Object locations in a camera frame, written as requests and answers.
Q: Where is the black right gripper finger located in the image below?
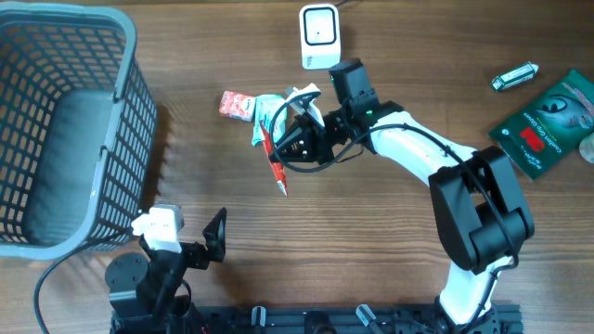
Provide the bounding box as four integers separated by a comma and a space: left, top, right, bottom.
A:
270, 140, 309, 162
276, 115, 309, 148

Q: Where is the red coffee stick sachet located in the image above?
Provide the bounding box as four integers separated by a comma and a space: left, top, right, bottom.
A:
259, 121, 288, 197

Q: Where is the teal wet wipes pack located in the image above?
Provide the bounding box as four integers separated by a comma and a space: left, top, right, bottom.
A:
252, 95, 288, 147

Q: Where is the orange candy pack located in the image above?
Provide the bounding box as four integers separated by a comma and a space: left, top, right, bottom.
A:
219, 91, 256, 122

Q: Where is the green white gum pack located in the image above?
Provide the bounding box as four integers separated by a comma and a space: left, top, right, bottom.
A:
491, 62, 539, 92

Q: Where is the green glove package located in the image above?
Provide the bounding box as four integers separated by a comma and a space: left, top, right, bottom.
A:
488, 70, 593, 180

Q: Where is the green lidded small jar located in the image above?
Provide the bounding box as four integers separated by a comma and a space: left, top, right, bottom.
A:
578, 134, 594, 164

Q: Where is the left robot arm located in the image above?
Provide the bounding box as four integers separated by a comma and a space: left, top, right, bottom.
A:
105, 204, 227, 334

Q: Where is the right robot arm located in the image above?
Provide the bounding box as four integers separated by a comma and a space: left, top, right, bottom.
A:
269, 59, 535, 333

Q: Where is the white barcode scanner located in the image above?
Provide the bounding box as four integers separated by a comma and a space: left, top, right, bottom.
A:
299, 3, 342, 71

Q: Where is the grey plastic mesh basket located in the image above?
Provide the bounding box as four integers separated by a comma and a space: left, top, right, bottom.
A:
1, 2, 158, 261

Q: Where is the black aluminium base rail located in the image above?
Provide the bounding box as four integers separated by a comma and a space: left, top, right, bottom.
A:
110, 303, 524, 334

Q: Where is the black right camera cable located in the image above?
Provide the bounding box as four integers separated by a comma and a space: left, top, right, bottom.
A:
267, 91, 520, 326

